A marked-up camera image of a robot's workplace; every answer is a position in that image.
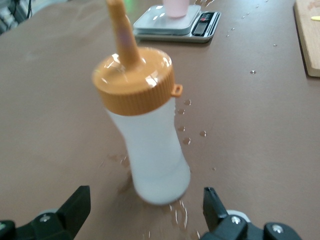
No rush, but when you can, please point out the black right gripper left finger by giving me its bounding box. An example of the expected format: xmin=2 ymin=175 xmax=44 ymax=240
xmin=0 ymin=185 xmax=92 ymax=240

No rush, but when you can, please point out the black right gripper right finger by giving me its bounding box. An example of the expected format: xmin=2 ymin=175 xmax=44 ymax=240
xmin=202 ymin=186 xmax=301 ymax=240

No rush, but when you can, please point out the translucent sauce bottle orange cap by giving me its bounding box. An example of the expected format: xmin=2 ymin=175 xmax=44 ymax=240
xmin=91 ymin=0 xmax=192 ymax=207

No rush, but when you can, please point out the pink plastic cup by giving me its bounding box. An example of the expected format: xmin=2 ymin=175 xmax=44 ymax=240
xmin=162 ymin=0 xmax=190 ymax=19

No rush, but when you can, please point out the brown table cover sheet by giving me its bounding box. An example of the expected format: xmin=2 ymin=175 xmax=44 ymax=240
xmin=0 ymin=0 xmax=320 ymax=240

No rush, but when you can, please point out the silver digital kitchen scale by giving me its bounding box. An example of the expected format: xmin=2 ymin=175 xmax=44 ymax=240
xmin=132 ymin=4 xmax=222 ymax=44

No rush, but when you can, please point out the wooden cutting board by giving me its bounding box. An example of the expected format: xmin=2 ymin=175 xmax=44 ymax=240
xmin=292 ymin=0 xmax=320 ymax=78

